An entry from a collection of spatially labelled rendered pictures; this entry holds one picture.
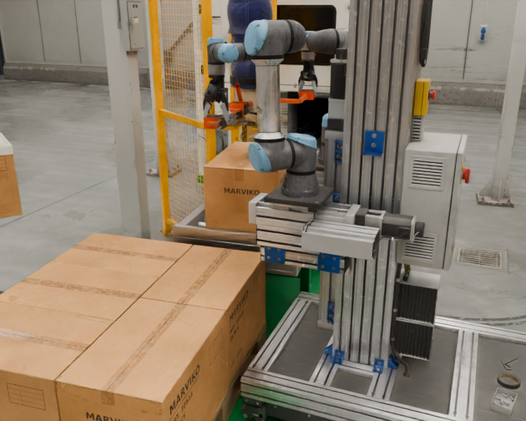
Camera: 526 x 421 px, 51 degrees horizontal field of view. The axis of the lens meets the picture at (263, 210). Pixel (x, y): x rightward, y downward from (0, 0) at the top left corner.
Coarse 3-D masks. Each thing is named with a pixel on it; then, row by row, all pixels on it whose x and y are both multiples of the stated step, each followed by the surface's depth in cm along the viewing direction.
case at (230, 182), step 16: (240, 144) 337; (224, 160) 300; (240, 160) 300; (208, 176) 291; (224, 176) 288; (240, 176) 286; (256, 176) 284; (272, 176) 282; (208, 192) 294; (224, 192) 291; (240, 192) 289; (256, 192) 287; (208, 208) 297; (224, 208) 295; (240, 208) 292; (208, 224) 300; (224, 224) 298; (240, 224) 295
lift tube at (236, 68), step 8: (232, 0) 279; (232, 40) 289; (240, 40) 284; (232, 64) 292; (240, 64) 288; (248, 64) 286; (232, 72) 293; (240, 72) 289; (248, 72) 287; (240, 88) 291; (248, 88) 290
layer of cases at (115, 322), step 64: (64, 256) 281; (128, 256) 281; (192, 256) 281; (256, 256) 281; (0, 320) 224; (64, 320) 224; (128, 320) 224; (192, 320) 224; (256, 320) 280; (0, 384) 196; (64, 384) 187; (128, 384) 185; (192, 384) 202
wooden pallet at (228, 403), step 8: (264, 328) 296; (264, 336) 298; (256, 344) 288; (256, 352) 289; (248, 360) 286; (240, 368) 260; (240, 376) 274; (232, 384) 250; (232, 392) 251; (224, 400) 240; (232, 400) 252; (224, 408) 241; (232, 408) 253; (216, 416) 242; (224, 416) 242
